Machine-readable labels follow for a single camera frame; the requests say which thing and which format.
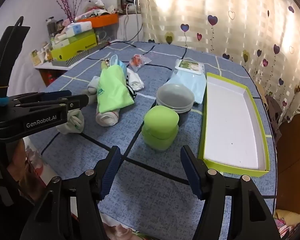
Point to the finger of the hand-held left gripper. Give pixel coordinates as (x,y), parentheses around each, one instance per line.
(58,94)
(76,102)

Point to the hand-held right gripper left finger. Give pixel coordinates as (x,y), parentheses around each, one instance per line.
(112,173)

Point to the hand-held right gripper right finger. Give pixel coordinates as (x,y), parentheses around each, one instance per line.
(192,173)

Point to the grey sock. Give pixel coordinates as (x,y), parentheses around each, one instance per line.
(93,87)

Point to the green rabbit towel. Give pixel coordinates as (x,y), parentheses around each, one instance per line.
(106,118)

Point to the bright green cloth pouch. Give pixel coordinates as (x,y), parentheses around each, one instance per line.
(112,87)

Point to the blue face mask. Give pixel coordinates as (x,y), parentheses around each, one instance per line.
(115,60)

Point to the green edged white box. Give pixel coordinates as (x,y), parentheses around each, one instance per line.
(230,130)

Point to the white side table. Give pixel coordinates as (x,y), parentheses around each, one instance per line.
(47,66)

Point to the grey striped box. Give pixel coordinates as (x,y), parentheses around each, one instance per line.
(65,63)

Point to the small yellow-green carton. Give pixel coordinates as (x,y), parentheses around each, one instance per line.
(37,56)

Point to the lime green cardboard box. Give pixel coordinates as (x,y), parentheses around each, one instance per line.
(72,50)

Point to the blue checked bed sheet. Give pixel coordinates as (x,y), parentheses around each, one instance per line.
(152,205)

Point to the black white striped sock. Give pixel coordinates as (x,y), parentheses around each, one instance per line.
(130,92)

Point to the green square container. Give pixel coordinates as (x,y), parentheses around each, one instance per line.
(160,123)

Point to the pale green flat box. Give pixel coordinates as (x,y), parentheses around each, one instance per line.
(77,38)

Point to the white rolled towel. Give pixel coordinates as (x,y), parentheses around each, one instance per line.
(136,81)

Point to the dark glass jar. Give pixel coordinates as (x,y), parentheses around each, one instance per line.
(50,27)

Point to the white and blue package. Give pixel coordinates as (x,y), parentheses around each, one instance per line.
(77,28)

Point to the clear bag with orange pieces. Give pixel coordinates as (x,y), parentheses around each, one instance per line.
(138,61)

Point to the round clear plastic container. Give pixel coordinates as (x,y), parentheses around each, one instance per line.
(175,97)

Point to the orange lidded storage bin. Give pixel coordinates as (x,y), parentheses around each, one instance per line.
(100,20)

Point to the pink flower branches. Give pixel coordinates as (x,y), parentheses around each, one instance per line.
(62,2)

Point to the light blue wet wipes pack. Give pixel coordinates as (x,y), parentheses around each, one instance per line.
(190,80)

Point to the wooden cabinet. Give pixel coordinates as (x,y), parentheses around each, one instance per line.
(295,167)

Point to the dark cloth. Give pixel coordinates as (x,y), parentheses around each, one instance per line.
(272,107)

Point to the heart print curtain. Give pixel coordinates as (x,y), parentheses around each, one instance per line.
(240,17)

